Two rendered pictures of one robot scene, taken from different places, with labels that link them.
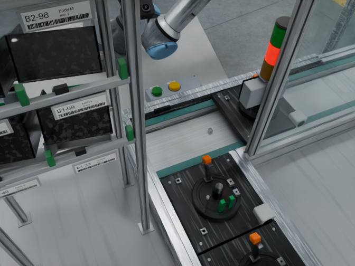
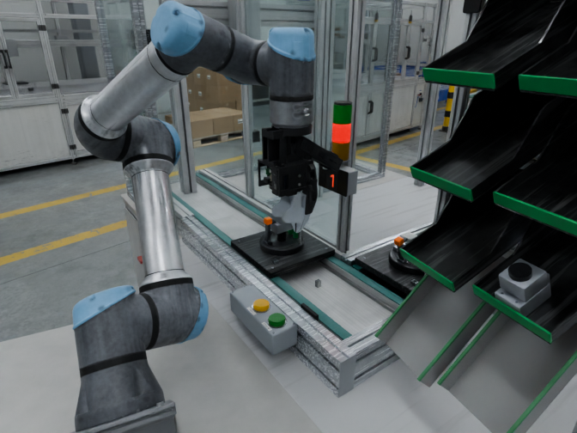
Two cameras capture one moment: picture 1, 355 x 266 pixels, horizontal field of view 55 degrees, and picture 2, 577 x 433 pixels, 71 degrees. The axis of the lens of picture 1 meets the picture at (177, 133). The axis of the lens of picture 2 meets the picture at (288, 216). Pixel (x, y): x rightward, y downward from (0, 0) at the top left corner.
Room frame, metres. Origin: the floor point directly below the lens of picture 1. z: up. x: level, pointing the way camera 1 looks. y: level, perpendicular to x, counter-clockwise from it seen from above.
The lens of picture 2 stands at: (0.95, 0.85, 1.57)
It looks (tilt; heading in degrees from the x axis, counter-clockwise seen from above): 24 degrees down; 263
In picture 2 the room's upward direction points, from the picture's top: straight up
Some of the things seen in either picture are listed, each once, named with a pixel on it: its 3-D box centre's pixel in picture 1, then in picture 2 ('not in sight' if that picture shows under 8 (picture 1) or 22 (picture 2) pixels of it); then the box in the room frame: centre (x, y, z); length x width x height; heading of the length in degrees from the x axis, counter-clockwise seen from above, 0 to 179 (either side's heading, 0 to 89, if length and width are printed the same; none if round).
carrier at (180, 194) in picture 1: (217, 191); (415, 249); (0.46, -0.12, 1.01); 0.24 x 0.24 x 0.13; 28
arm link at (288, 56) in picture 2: not in sight; (290, 64); (0.86, 0.14, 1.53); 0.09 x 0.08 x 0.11; 128
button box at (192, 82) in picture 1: (174, 93); (261, 316); (0.92, 0.02, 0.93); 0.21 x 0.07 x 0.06; 118
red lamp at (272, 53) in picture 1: (277, 51); (341, 131); (0.68, -0.23, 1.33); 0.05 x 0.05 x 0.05
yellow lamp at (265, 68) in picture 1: (271, 67); (340, 149); (0.68, -0.23, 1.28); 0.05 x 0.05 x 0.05
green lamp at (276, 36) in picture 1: (283, 34); (342, 113); (0.68, -0.23, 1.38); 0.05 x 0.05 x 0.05
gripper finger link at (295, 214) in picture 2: not in sight; (294, 215); (0.86, 0.16, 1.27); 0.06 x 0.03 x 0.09; 28
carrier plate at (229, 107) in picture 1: (257, 109); (282, 247); (0.84, -0.28, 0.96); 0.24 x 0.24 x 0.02; 28
